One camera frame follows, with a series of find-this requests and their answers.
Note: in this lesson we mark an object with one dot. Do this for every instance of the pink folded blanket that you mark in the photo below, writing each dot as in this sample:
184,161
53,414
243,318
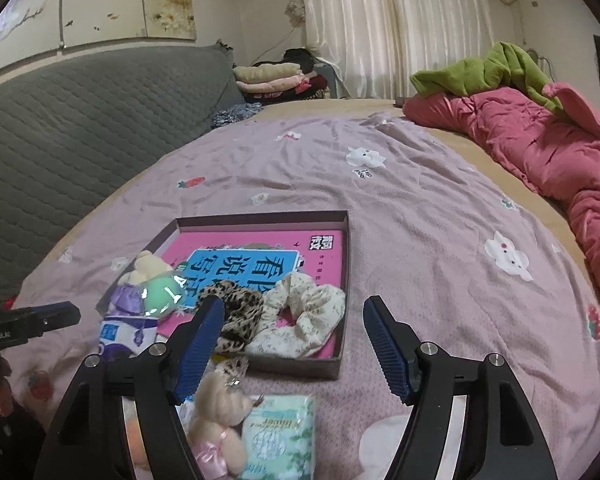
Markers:
275,85

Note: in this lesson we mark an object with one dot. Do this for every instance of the purple white packet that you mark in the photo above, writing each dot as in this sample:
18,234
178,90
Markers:
125,332

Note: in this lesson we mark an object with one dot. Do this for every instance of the shallow brown box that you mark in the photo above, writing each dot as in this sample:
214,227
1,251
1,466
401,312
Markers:
300,365

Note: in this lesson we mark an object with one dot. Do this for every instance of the leopard scrunchie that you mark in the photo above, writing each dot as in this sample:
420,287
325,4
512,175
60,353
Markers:
240,310

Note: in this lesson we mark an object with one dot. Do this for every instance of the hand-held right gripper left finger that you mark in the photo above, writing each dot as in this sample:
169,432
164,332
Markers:
200,345

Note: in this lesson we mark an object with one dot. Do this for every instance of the pink book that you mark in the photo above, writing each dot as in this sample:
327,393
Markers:
240,245

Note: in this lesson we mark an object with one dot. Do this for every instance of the floral scrunchie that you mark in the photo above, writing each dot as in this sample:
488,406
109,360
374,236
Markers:
305,315

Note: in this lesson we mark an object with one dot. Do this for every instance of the cream folded blanket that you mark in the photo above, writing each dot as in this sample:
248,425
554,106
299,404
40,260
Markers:
265,72

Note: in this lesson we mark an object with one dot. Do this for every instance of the green white tissue pack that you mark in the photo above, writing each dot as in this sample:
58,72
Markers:
280,440

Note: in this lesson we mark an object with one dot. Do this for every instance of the pink quilt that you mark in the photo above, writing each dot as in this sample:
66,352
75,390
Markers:
530,130

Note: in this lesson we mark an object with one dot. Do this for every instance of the plush doll purple dress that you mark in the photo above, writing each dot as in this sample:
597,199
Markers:
147,265

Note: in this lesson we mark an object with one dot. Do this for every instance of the blue patterned cloth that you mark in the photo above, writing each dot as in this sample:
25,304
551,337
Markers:
235,115

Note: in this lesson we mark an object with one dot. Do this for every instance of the green cloth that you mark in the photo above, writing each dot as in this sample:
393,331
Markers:
505,67

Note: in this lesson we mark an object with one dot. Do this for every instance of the floral wall panel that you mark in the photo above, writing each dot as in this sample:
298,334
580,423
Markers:
105,0

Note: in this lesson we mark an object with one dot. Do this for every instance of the dark red cloth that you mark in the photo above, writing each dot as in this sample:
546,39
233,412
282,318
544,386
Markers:
315,90

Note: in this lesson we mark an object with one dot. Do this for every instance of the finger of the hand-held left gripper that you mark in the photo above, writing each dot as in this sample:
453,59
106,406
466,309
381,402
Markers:
55,314

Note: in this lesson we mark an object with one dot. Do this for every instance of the plush bear pink dress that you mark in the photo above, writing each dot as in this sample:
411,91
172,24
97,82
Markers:
220,410

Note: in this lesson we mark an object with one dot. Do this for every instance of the grey quilted headboard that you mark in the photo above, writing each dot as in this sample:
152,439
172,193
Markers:
80,125

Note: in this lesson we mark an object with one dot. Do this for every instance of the white curtain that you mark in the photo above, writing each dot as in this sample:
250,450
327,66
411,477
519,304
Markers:
405,20

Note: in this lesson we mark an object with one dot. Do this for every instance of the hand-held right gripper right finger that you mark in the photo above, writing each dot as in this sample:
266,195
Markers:
387,350

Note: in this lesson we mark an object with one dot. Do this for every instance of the black garment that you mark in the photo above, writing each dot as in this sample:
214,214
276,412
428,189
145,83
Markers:
300,57

